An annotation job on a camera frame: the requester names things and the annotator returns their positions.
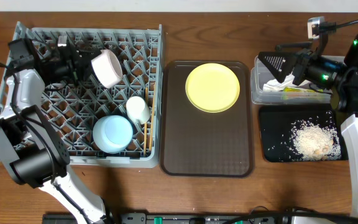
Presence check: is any pink plastic bowl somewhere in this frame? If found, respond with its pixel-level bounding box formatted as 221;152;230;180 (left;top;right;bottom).
91;49;123;88

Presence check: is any dark brown serving tray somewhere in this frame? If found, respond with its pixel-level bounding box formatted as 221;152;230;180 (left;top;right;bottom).
157;60;254;178

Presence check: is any grey plastic dish rack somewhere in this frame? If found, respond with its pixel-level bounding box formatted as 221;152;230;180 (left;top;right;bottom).
13;22;164;168

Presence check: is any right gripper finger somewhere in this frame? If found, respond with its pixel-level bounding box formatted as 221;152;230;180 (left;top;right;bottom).
258;52;296;83
275;42;313;52

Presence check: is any cream plastic cup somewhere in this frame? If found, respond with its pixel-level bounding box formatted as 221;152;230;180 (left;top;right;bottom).
126;96;150;124

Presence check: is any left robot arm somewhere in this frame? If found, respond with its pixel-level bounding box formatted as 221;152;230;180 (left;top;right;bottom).
0;35;113;223

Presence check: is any black plastic tray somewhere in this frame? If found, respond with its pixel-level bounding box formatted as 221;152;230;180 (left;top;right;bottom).
258;103;349;163

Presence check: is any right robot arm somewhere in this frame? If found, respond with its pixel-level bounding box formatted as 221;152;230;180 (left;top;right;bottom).
258;34;358;218

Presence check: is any white napkin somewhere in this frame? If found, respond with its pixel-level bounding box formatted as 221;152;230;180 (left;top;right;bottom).
262;73;313;93

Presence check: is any rice food waste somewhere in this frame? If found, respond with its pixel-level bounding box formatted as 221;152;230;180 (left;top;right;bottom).
265;110;342;162

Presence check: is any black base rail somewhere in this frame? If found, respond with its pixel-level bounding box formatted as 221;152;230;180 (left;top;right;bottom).
41;212;358;224

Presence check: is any yellow plastic plate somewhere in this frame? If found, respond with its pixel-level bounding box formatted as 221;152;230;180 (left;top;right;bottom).
185;63;241;113

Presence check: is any clear plastic bin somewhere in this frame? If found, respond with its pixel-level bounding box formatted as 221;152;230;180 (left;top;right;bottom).
250;57;330;105

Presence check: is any green orange snack wrapper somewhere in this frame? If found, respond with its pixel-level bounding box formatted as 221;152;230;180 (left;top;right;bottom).
283;87;331;95

